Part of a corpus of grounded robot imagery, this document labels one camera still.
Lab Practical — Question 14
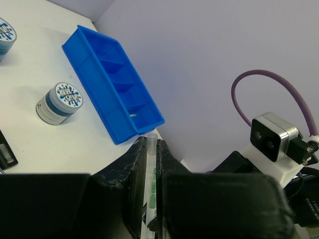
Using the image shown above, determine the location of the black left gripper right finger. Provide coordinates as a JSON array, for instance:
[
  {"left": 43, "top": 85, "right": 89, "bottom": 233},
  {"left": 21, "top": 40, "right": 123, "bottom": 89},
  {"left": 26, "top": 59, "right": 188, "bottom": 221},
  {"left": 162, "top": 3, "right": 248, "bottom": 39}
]
[{"left": 156, "top": 140, "right": 294, "bottom": 239}]

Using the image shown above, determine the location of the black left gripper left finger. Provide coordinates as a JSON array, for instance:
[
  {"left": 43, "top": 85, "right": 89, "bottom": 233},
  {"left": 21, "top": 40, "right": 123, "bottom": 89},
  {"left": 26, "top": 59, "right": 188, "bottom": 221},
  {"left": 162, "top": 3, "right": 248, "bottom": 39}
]
[{"left": 0, "top": 136, "right": 147, "bottom": 239}]

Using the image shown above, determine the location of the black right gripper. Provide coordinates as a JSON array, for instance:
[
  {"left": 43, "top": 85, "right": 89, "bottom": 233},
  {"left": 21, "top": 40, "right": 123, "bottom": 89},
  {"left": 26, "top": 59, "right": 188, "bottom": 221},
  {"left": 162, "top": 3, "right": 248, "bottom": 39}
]
[{"left": 207, "top": 151, "right": 319, "bottom": 228}]

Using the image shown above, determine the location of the green clear pen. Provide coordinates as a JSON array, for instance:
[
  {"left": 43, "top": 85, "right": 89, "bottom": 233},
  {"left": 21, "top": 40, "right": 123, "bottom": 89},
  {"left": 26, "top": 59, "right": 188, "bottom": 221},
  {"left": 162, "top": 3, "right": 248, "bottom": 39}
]
[{"left": 141, "top": 133, "right": 158, "bottom": 239}]

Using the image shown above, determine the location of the blue compartment bin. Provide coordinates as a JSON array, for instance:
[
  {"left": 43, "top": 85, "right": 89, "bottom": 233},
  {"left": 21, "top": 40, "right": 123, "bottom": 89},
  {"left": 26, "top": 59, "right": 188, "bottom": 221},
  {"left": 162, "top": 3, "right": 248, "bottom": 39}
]
[{"left": 62, "top": 25, "right": 165, "bottom": 145}]

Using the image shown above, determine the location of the pink-capped black highlighter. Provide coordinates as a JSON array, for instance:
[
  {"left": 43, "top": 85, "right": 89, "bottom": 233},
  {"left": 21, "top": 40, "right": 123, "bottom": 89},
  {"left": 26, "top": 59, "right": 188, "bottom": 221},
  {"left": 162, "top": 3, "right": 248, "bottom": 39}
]
[{"left": 0, "top": 131, "right": 18, "bottom": 170}]

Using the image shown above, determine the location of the grey-blue paint jar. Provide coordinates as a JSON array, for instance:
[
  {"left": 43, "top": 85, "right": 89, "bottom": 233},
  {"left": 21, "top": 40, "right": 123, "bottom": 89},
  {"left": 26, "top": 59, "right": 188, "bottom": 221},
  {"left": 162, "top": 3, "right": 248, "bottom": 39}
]
[{"left": 35, "top": 82, "right": 83, "bottom": 125}]

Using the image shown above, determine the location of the blue paint jar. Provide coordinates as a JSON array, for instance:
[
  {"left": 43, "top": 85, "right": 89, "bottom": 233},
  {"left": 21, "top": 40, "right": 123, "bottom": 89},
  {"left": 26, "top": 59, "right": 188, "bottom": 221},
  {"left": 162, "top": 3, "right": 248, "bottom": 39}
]
[{"left": 0, "top": 18, "right": 17, "bottom": 61}]

